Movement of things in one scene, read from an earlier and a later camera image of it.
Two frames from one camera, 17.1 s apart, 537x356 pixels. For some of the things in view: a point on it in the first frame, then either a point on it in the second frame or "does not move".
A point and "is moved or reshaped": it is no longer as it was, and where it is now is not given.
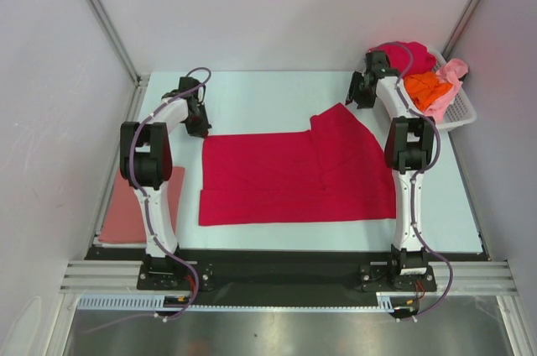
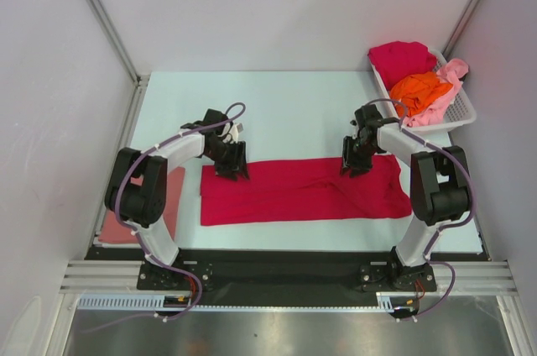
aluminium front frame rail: (122, 277) does not move
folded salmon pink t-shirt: (123, 222) does not move
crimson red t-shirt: (337, 170) is moved or reshaped
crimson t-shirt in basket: (406, 57) does not move
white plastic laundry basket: (462, 112) does not move
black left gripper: (200, 131) -> (237, 164)
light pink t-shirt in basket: (453, 72) does not move
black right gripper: (354, 95) -> (358, 167)
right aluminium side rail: (470, 194) does not move
